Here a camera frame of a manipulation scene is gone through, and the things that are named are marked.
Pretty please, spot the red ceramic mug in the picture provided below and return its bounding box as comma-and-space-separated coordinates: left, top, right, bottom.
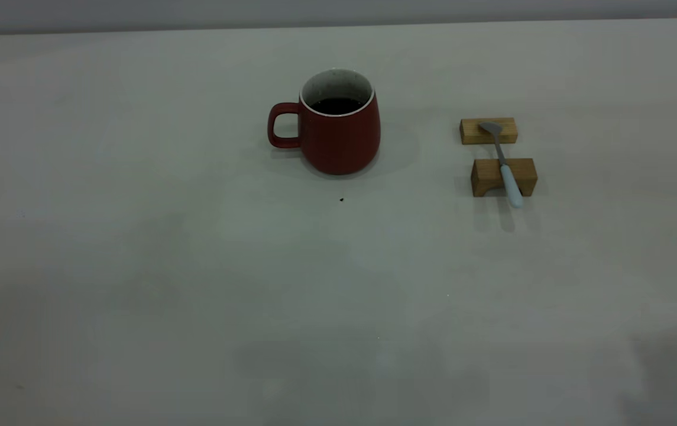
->
267, 68, 382, 176

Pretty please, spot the grey spoon with white handle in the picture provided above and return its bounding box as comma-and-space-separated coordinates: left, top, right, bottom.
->
479, 121, 525, 208

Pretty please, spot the dark coffee liquid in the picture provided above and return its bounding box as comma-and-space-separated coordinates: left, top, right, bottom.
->
310, 97, 366, 115

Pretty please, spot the arched wooden block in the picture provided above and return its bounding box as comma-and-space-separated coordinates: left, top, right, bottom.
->
471, 157, 538, 198

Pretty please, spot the flat rectangular wooden block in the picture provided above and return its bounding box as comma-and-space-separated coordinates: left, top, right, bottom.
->
460, 117, 519, 145

